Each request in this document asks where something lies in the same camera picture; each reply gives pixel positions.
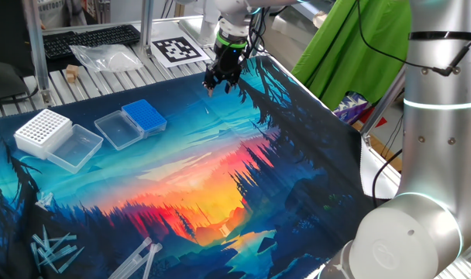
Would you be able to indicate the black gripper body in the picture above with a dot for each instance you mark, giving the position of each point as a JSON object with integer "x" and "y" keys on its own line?
{"x": 228, "y": 60}

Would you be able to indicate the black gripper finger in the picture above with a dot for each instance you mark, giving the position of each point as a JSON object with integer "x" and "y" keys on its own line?
{"x": 232, "y": 78}
{"x": 210, "y": 77}

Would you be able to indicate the medium translucent pipette tip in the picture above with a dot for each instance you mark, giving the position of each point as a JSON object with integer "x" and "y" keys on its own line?
{"x": 35, "y": 257}
{"x": 49, "y": 263}
{"x": 61, "y": 252}
{"x": 57, "y": 244}
{"x": 65, "y": 237}
{"x": 73, "y": 259}
{"x": 38, "y": 240}
{"x": 45, "y": 238}

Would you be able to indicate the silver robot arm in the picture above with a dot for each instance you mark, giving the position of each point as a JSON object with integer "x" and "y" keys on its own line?
{"x": 441, "y": 155}

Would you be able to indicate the blue pipette tip rack box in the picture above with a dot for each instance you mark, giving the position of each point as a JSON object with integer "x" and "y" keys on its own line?
{"x": 144, "y": 114}

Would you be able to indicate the white pipette tip rack box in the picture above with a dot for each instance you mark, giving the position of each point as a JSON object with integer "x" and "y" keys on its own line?
{"x": 42, "y": 129}

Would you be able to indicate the large clear pipette tip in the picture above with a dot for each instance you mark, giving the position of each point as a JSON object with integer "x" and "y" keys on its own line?
{"x": 142, "y": 246}
{"x": 133, "y": 265}
{"x": 154, "y": 255}

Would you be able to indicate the clear pipette tip bundle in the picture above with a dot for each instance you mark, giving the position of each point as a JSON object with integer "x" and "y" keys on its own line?
{"x": 45, "y": 200}

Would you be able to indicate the black white fiducial marker sheet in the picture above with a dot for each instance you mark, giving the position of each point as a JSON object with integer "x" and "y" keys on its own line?
{"x": 177, "y": 49}

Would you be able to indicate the printed forest sunset cloth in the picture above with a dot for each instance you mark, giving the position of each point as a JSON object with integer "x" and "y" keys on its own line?
{"x": 181, "y": 155}

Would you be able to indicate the clear plastic bag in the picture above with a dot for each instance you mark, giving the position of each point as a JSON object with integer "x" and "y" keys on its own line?
{"x": 107, "y": 58}

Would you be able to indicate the green fabric sheet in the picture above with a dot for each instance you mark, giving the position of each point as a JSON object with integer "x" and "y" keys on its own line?
{"x": 336, "y": 58}

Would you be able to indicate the purple patterned box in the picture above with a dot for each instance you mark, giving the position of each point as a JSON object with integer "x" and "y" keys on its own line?
{"x": 349, "y": 106}

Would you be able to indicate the black computer keyboard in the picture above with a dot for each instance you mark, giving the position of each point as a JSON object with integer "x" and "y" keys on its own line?
{"x": 92, "y": 40}

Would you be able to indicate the small wooden block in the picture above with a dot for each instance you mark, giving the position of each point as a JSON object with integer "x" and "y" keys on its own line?
{"x": 72, "y": 70}

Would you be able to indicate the red flat object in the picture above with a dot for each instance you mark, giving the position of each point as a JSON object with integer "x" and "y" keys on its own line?
{"x": 379, "y": 121}

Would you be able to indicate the dark grey case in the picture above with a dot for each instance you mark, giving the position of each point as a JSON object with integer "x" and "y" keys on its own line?
{"x": 7, "y": 83}

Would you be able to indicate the black monitor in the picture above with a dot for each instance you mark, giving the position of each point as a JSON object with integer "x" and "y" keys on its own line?
{"x": 7, "y": 35}

